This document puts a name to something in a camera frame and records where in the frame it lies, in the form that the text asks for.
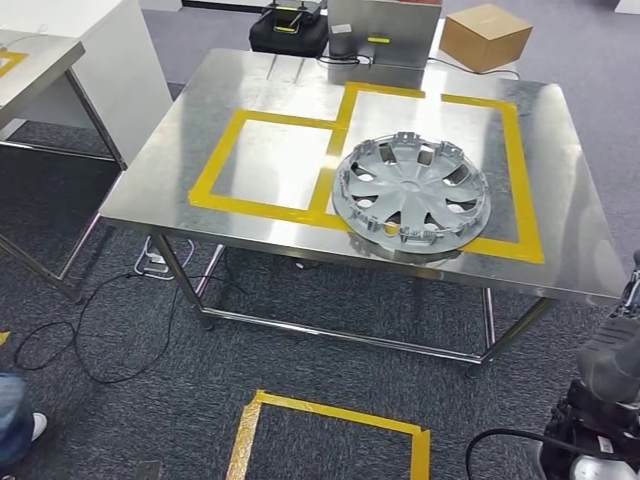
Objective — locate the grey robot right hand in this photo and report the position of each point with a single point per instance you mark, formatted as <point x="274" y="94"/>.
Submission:
<point x="615" y="364"/>

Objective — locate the silver wheel hubcap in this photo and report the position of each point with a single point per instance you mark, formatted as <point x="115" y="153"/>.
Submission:
<point x="410" y="189"/>

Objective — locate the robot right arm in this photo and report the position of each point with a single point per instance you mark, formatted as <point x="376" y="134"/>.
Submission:
<point x="575" y="424"/>

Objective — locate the stainless steel workbench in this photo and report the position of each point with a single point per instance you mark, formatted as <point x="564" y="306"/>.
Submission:
<point x="164" y="192"/>

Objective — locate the dark robot torso part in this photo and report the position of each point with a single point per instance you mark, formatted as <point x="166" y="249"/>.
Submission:
<point x="147" y="472"/>

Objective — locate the yellow floor tape square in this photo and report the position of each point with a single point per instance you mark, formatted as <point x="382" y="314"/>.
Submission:
<point x="340" y="413"/>

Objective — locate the brown cardboard box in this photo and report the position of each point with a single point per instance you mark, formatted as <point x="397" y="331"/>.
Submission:
<point x="480" y="33"/>

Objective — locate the grey steel box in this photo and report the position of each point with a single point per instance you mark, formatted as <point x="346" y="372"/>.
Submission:
<point x="400" y="33"/>

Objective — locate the black bag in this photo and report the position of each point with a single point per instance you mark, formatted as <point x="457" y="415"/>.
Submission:
<point x="285" y="43"/>

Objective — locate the white power strip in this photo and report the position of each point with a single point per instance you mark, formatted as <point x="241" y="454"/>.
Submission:
<point x="155" y="260"/>

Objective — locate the person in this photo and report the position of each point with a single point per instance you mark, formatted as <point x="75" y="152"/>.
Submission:
<point x="12" y="417"/>

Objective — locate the yellow floor tape strip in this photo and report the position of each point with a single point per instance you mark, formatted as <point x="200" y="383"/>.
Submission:
<point x="4" y="338"/>

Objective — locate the small steel table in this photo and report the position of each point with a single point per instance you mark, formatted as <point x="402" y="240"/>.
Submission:
<point x="35" y="73"/>

